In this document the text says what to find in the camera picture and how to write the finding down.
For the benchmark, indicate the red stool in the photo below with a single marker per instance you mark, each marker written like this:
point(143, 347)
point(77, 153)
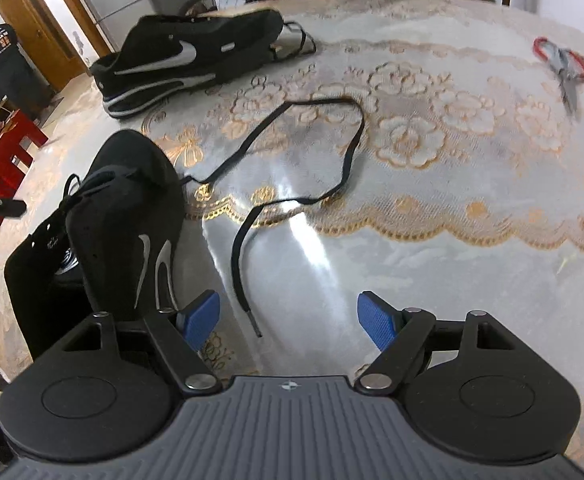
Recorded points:
point(11, 150)

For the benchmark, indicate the black shoelace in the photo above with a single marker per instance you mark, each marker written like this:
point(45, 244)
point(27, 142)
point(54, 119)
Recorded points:
point(354, 145)

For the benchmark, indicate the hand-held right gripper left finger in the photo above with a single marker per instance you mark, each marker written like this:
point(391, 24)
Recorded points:
point(201, 317)

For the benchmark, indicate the lace floral tablecloth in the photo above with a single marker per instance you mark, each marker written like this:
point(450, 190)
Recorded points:
point(447, 185)

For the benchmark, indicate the wooden door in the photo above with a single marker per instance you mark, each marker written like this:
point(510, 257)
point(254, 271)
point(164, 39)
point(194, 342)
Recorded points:
point(41, 30)

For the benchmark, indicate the black sneaker white swoosh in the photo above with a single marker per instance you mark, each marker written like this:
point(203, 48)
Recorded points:
point(171, 55)
point(116, 220)

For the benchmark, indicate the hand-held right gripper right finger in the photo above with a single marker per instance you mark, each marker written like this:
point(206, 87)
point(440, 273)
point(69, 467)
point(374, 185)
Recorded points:
point(379, 322)

